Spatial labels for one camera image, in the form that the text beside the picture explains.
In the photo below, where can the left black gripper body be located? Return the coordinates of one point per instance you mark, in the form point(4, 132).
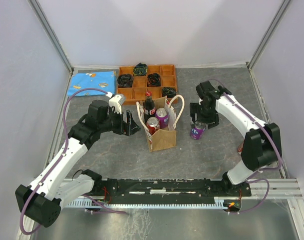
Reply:
point(114, 122)

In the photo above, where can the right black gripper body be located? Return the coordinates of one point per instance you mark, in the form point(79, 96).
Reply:
point(204, 115)

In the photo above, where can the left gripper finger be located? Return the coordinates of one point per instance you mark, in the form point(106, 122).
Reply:
point(129, 117)
point(132, 128)

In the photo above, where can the purple Fanta can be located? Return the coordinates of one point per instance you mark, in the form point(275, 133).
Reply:
point(197, 130)
point(162, 116)

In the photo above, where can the red cola can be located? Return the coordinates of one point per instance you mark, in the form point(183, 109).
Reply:
point(153, 125)
point(240, 148)

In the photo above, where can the glass cola bottle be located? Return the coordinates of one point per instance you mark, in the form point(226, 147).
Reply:
point(148, 106)

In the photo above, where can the burlap canvas watermelon bag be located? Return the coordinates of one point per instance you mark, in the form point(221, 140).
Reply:
point(163, 138)

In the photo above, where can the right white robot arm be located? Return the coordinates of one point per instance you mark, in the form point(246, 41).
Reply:
point(262, 141)

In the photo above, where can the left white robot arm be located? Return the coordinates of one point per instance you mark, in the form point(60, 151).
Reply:
point(44, 198)

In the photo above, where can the wooden compartment tray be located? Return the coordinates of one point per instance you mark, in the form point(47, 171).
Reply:
point(136, 93)

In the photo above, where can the blue patterned cloth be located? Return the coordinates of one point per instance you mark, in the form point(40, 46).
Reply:
point(99, 80)

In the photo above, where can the rolled dark belt left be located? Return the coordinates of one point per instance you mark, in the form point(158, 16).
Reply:
point(125, 80)

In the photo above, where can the rolled dark belt centre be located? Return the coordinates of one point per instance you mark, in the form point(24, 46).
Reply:
point(153, 80)

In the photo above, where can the rolled dark belt top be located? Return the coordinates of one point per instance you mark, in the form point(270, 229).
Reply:
point(140, 70)

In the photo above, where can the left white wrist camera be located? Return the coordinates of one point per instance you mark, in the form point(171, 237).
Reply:
point(116, 101)

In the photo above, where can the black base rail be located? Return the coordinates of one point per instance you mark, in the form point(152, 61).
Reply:
point(164, 191)

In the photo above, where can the white slotted cable duct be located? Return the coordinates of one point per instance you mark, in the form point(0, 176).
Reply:
point(218, 204)

